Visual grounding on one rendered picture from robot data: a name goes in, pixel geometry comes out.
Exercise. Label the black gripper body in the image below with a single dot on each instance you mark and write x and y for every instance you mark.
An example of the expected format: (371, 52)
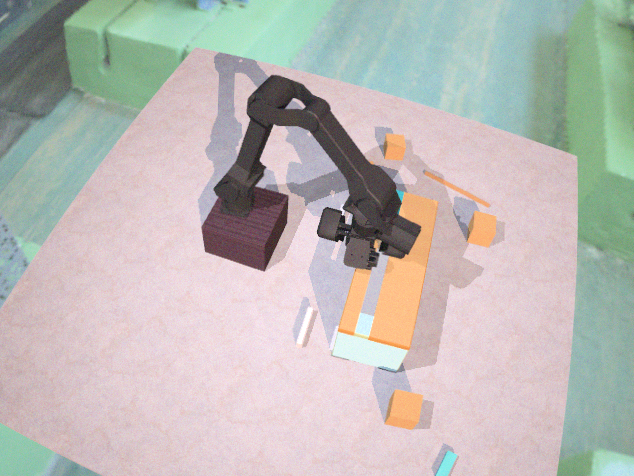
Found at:
(330, 225)

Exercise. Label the small cyan block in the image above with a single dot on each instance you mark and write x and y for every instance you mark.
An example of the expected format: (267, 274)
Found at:
(446, 464)

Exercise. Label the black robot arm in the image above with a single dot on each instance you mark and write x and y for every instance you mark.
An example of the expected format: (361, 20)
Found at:
(373, 199)

